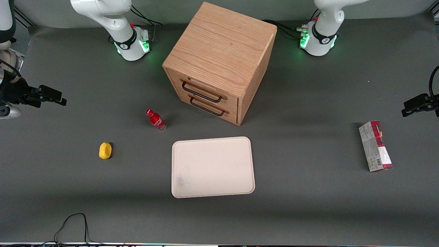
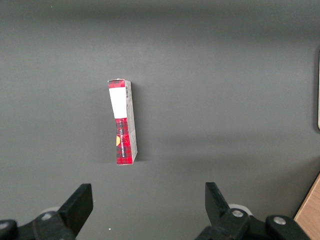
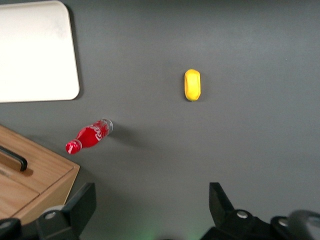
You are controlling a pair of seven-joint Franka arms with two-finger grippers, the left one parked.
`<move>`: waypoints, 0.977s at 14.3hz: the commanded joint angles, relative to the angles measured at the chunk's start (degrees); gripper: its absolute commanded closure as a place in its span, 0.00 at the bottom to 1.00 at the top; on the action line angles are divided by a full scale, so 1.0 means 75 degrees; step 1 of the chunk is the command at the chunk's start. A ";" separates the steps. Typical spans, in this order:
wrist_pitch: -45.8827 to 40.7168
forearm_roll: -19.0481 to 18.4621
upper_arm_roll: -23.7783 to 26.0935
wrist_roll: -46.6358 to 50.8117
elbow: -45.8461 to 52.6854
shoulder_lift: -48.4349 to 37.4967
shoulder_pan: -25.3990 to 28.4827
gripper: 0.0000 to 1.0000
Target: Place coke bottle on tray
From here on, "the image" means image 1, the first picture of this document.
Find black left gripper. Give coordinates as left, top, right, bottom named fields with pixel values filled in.
left=402, top=94, right=439, bottom=118

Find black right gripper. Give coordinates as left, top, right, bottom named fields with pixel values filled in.
left=0, top=77, right=67, bottom=107

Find red coke bottle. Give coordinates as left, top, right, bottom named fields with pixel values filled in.
left=145, top=109, right=167, bottom=131

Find beige plastic tray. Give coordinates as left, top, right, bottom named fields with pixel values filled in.
left=171, top=137, right=256, bottom=199

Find grey and red carton box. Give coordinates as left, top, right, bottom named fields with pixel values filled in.
left=358, top=120, right=393, bottom=172

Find dark grey table mat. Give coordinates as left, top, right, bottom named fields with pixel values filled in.
left=0, top=12, right=439, bottom=246

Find wooden drawer front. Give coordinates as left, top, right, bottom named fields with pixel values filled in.
left=167, top=69, right=239, bottom=115
left=178, top=91, right=239, bottom=125

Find wooden drawer cabinet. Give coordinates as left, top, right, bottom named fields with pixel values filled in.
left=162, top=1, right=277, bottom=126

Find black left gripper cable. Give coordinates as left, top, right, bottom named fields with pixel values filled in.
left=428, top=65, right=439, bottom=100

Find black cable along right arm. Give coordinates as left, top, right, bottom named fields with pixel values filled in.
left=0, top=59, right=22, bottom=80

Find black right arm base cables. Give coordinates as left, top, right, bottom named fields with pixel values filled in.
left=130, top=5, right=163, bottom=43

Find black arm base cables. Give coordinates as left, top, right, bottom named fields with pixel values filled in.
left=130, top=5, right=163, bottom=43
left=262, top=10, right=321, bottom=39

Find thin black loose cable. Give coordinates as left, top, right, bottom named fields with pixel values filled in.
left=41, top=213, right=103, bottom=246

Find black metal drawer handle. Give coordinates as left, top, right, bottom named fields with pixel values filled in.
left=180, top=79, right=228, bottom=103
left=188, top=95, right=230, bottom=116

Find black left arm base cables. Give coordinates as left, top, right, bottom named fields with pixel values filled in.
left=262, top=10, right=321, bottom=39

